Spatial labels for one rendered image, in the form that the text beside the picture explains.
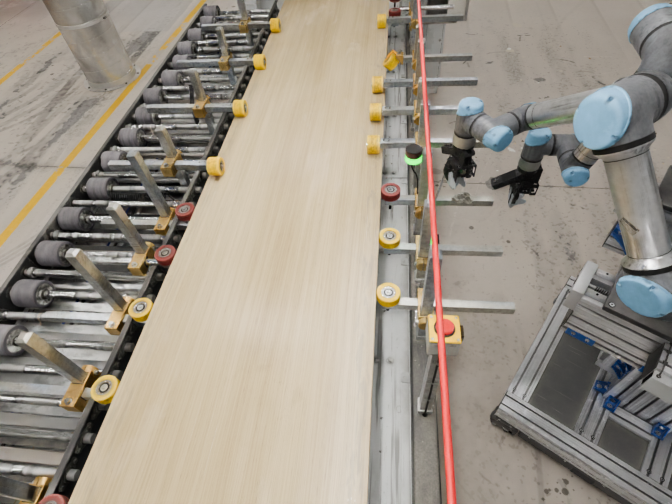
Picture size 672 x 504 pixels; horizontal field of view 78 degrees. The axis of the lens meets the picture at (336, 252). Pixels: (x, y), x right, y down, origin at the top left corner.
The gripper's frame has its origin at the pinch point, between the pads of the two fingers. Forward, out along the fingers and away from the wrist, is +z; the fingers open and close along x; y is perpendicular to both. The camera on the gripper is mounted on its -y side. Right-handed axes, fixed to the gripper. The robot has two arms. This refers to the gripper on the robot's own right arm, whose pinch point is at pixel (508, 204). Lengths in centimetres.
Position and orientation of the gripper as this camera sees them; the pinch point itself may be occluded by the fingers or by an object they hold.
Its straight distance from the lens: 185.3
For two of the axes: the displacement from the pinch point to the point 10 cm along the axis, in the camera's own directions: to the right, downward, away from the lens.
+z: 0.8, 6.3, 7.7
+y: 9.9, 0.3, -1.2
